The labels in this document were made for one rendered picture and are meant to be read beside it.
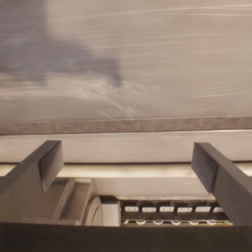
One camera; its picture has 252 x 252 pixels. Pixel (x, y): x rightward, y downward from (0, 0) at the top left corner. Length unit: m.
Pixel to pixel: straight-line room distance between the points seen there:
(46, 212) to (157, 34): 0.44
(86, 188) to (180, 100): 0.33
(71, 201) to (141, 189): 0.22
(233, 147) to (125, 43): 0.34
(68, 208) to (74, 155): 0.13
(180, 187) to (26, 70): 0.50
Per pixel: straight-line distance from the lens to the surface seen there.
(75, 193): 0.50
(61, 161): 0.17
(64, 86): 0.35
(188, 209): 0.72
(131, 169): 0.45
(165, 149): 0.43
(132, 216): 0.70
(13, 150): 0.55
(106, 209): 0.62
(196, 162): 0.17
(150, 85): 0.32
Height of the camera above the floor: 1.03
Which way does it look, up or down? 49 degrees down
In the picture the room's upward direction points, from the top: 175 degrees counter-clockwise
